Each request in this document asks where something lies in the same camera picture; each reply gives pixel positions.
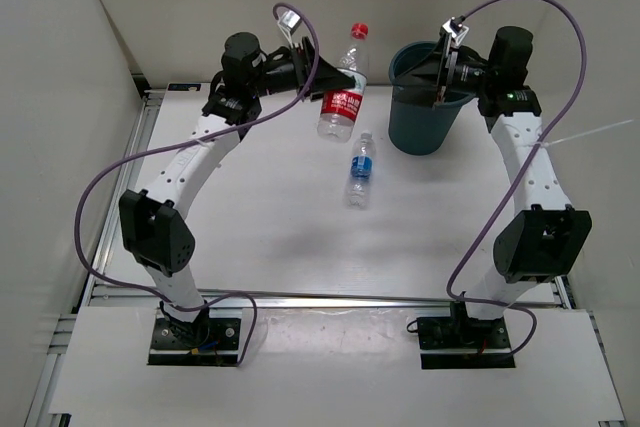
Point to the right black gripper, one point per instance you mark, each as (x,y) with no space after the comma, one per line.
(421,82)

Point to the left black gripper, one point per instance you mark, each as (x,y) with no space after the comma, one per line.
(302,62)

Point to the red label plastic bottle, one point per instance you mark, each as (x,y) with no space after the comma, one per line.
(340,108)

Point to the blue label bottle white cap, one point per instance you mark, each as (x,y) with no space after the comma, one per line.
(358,186)

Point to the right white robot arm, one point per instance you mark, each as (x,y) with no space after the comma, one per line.
(547,232)

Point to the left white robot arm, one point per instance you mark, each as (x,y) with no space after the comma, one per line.
(153,219)

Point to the dark teal plastic bin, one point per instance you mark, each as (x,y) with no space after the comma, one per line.
(415,128)

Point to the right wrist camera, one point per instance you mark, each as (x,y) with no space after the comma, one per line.
(455,30)

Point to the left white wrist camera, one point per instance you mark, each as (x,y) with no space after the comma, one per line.
(288,22)

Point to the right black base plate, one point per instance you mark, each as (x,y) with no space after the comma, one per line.
(455,341)

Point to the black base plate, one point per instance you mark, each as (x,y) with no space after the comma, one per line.
(455,341)
(212,341)

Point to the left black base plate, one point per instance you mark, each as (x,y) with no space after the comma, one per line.
(212,341)

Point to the aluminium frame rail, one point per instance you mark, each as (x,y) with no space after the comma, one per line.
(106,296)

